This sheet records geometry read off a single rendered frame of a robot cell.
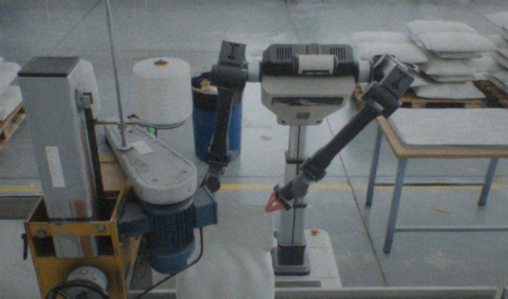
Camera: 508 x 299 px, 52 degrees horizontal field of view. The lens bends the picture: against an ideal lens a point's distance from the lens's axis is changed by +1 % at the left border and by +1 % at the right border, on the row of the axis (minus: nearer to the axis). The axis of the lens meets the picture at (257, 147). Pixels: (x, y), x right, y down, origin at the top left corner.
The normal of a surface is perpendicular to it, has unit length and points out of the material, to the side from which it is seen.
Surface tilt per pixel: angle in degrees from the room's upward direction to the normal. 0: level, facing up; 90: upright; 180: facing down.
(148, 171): 0
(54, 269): 90
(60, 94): 90
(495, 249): 0
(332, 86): 40
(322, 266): 0
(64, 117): 90
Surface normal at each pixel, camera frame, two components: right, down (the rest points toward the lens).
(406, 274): 0.02, -0.88
